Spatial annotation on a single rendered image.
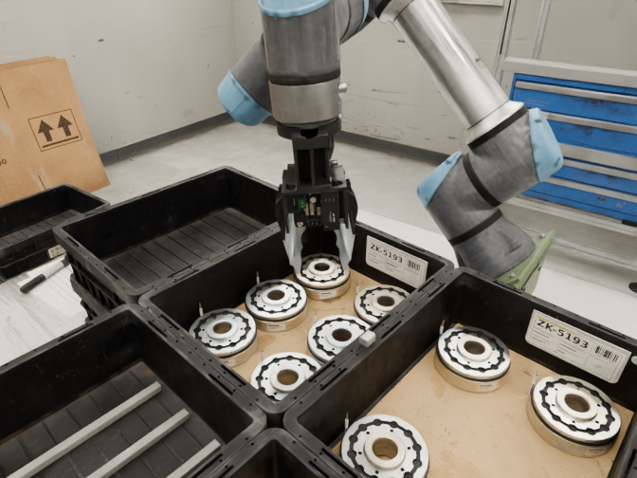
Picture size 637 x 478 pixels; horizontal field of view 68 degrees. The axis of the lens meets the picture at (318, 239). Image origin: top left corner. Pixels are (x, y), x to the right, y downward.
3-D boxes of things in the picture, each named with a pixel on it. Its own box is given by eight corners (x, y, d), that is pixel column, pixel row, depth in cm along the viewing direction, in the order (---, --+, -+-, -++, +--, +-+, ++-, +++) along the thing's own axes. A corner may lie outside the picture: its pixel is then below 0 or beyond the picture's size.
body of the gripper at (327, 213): (283, 239, 53) (270, 136, 47) (286, 204, 61) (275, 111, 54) (352, 233, 53) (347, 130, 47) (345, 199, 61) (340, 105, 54)
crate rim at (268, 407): (320, 215, 94) (320, 204, 93) (457, 275, 76) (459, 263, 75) (136, 311, 69) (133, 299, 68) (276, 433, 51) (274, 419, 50)
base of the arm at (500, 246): (474, 268, 104) (448, 230, 104) (538, 235, 95) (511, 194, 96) (460, 295, 91) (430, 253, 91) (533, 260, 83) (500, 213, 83)
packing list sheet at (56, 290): (133, 223, 133) (133, 221, 132) (189, 249, 121) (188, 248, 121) (12, 280, 110) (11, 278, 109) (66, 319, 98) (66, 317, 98)
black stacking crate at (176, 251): (230, 210, 116) (226, 167, 110) (319, 255, 99) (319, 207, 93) (68, 281, 91) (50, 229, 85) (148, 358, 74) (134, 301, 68)
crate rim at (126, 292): (227, 174, 111) (226, 164, 110) (320, 214, 94) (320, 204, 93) (52, 238, 86) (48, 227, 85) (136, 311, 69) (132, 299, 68)
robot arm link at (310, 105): (270, 72, 52) (343, 65, 52) (275, 113, 55) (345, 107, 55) (265, 88, 46) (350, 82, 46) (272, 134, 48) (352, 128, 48)
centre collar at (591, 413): (563, 384, 63) (565, 380, 63) (603, 406, 60) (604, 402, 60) (548, 405, 60) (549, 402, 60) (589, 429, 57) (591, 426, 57)
